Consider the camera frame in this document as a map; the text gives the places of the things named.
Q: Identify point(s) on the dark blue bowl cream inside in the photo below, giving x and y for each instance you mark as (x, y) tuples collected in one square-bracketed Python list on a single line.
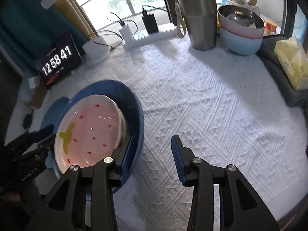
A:
[(131, 108)]

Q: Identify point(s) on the light blue bowl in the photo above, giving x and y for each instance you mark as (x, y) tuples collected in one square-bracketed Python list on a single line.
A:
[(238, 44)]

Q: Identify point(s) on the light blue plate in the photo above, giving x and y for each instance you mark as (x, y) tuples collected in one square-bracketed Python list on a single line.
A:
[(54, 113)]

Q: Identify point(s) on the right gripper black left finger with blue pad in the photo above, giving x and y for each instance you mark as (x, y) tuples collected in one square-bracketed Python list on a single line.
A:
[(82, 199)]

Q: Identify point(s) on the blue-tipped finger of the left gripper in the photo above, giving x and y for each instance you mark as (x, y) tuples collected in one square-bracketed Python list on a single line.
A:
[(31, 138)]

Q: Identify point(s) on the stainless steel tumbler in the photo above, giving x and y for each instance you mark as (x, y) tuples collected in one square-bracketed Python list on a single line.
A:
[(197, 19)]

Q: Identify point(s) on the pink strawberry ceramic bowl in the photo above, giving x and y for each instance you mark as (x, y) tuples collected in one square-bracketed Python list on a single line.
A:
[(90, 130)]

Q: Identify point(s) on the black tablet showing clock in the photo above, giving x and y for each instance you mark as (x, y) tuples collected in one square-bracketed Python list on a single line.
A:
[(58, 61)]

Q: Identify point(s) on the white charger adapter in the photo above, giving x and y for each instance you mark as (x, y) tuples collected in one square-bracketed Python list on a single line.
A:
[(126, 33)]

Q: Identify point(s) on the black round object with cord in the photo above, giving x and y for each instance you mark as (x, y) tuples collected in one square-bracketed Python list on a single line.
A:
[(27, 121)]

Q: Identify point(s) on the yellow tissue pack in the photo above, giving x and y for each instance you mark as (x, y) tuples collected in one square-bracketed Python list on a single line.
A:
[(293, 59)]

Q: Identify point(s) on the white textured tablecloth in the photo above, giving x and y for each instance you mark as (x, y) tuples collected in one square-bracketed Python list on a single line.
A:
[(226, 108)]

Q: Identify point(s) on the pink steel-lined bowl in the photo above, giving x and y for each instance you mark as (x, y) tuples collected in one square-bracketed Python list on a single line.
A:
[(241, 21)]

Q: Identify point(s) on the yellow curtain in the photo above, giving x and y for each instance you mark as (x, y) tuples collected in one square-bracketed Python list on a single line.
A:
[(72, 11)]

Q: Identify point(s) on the white power strip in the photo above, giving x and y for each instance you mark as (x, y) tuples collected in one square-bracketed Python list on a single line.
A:
[(166, 31)]

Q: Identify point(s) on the brown cardboard box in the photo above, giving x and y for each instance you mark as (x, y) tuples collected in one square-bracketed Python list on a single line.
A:
[(37, 100)]

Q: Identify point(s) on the black charger adapter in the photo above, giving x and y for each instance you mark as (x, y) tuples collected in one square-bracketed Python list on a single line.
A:
[(149, 22)]

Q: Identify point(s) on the white small box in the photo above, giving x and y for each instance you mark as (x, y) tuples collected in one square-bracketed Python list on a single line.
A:
[(34, 82)]

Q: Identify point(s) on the teal curtain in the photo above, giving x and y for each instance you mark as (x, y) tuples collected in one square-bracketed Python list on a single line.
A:
[(27, 30)]

